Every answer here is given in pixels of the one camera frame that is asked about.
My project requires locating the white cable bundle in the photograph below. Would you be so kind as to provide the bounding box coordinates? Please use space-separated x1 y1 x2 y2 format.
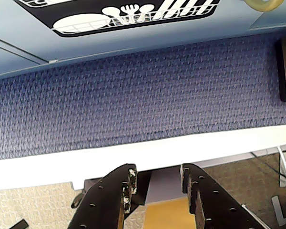
276 142 286 191

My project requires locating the dishwasher door with rack decal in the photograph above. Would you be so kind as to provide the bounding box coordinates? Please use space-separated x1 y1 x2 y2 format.
0 0 286 66

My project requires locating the grey metal bracket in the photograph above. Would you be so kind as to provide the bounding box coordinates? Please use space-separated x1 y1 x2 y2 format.
271 195 286 228

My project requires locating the blue toy kitchen unit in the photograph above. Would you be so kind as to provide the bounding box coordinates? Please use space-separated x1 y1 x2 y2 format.
0 0 286 83

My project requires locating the clear tape roll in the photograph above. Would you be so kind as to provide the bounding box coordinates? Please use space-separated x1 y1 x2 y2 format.
243 0 286 11

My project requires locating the yellow wooden board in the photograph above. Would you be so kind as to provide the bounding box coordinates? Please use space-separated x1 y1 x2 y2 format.
144 197 196 229

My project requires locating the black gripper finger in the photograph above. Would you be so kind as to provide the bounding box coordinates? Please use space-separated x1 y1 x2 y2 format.
180 163 270 229
68 163 138 229

